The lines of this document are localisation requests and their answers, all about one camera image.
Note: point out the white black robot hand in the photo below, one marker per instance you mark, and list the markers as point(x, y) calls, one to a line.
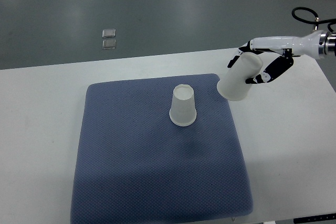
point(311, 45)

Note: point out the white paper cup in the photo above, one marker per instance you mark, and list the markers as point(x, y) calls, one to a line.
point(232, 86)
point(183, 112)

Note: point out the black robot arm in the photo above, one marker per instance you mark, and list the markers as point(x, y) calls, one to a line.
point(329, 47)

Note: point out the white paper cup on mat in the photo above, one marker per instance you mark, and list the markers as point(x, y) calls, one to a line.
point(183, 112)

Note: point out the upper metal floor plate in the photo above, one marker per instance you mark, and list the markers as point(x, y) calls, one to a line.
point(109, 33)

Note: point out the blue quilted mat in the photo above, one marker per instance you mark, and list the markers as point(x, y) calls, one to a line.
point(134, 165)

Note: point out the black table control panel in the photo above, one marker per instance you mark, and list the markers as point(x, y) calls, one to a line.
point(317, 218)

